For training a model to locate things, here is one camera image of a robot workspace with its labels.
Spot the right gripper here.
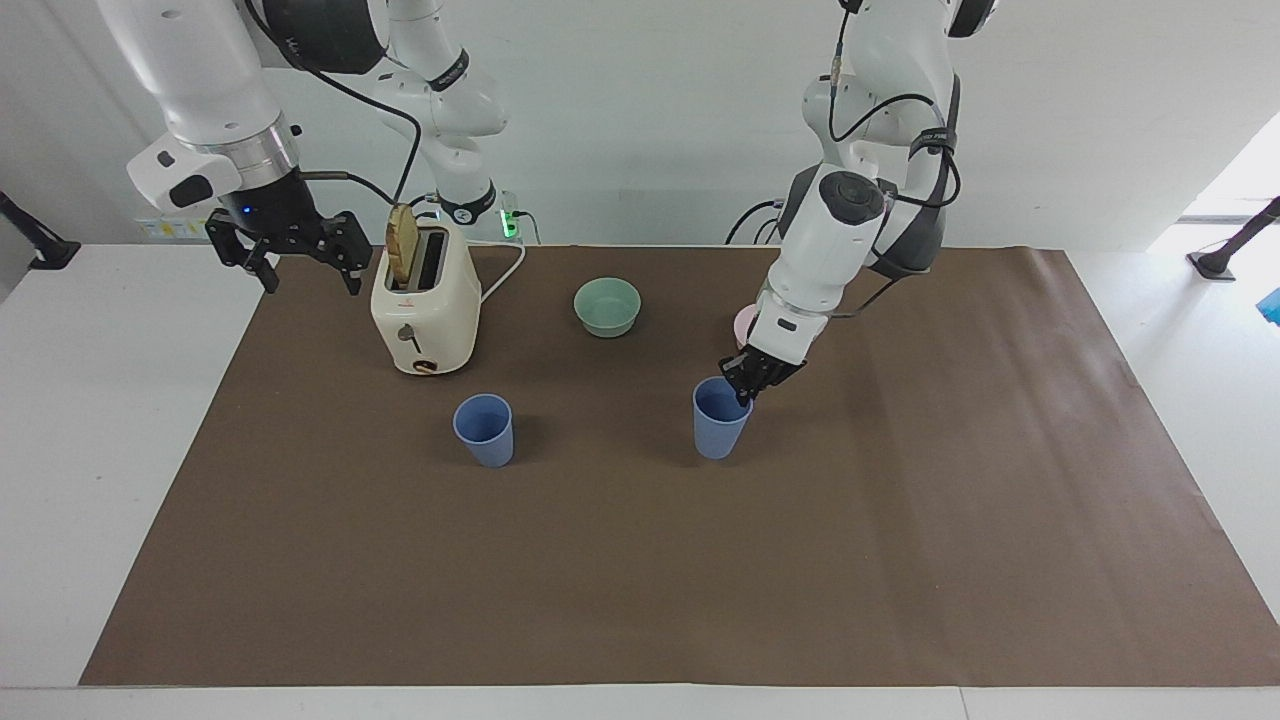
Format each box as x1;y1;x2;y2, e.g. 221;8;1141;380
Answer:
205;170;375;297

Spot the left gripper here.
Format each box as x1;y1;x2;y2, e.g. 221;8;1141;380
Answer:
720;345;808;407

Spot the blue plastic cup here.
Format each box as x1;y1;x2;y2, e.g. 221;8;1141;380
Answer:
692;376;755;462
452;393;516;469

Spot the toasted bread slice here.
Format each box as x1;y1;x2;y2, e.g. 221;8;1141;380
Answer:
385;202;420;292

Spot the cream toaster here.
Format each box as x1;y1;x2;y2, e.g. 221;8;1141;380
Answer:
370;221;484;378

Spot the green bowl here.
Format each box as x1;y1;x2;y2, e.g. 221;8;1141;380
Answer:
573;277;643;339

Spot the black stand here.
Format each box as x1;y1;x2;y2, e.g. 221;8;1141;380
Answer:
0;190;82;272
1187;196;1280;282

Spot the black cable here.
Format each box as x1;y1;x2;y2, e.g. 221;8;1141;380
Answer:
827;0;964;320
245;0;425;208
725;198;793;247

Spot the white toaster cord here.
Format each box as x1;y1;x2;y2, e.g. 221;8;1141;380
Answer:
462;238;528;305

